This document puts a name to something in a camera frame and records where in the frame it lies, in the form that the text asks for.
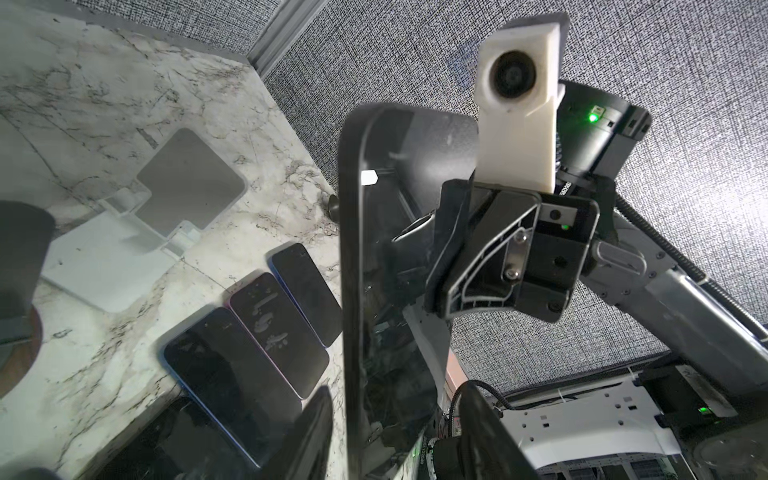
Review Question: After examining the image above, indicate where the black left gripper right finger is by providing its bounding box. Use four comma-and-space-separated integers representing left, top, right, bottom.
458, 382, 539, 480

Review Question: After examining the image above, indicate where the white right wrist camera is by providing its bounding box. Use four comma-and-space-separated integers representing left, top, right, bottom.
474, 12, 570, 194

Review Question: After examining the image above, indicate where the wooden grey stand back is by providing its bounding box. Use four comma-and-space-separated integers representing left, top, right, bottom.
1, 200, 55, 396

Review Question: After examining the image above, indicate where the white stand back right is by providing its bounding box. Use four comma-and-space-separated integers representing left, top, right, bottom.
42, 128, 247, 313

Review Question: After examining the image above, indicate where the pink phone case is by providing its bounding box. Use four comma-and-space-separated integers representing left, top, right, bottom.
445, 349, 468, 398

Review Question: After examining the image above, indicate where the purple phone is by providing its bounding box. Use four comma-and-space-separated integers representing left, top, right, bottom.
268, 243, 342, 348

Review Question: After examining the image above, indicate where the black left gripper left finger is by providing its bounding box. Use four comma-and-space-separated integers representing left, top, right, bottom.
257, 386, 334, 480

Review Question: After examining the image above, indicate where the black phone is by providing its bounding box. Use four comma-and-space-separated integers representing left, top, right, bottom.
160, 307, 302, 469
95, 397, 257, 479
337, 103, 478, 479

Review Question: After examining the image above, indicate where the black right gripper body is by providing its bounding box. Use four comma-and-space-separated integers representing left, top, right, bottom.
424, 180, 600, 323

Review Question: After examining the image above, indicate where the blue phone mid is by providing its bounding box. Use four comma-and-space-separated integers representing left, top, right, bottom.
228, 273, 329, 399

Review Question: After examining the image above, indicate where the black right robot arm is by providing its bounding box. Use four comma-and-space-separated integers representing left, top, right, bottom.
423, 82, 767, 479

